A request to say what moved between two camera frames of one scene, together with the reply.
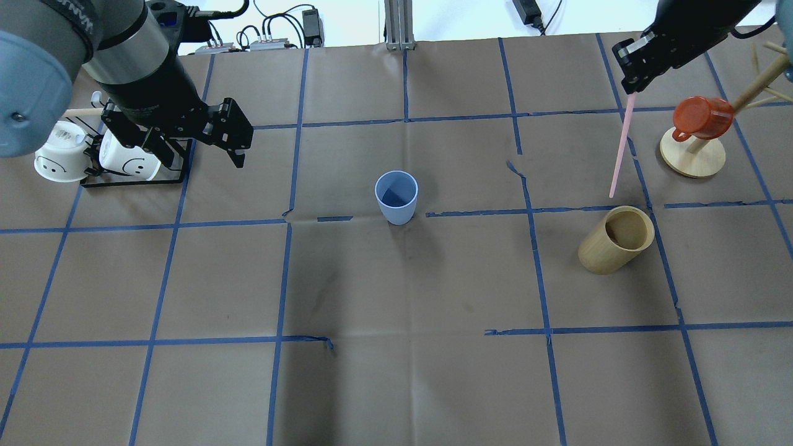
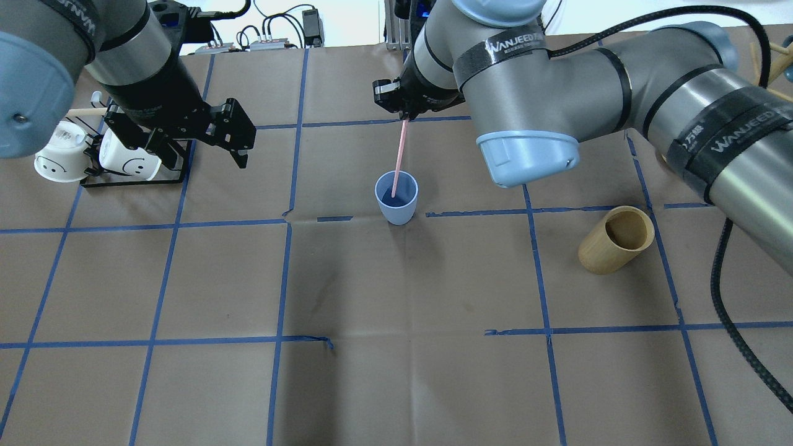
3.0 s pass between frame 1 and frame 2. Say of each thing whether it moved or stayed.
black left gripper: stayed
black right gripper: moved
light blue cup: stayed
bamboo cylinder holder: stayed
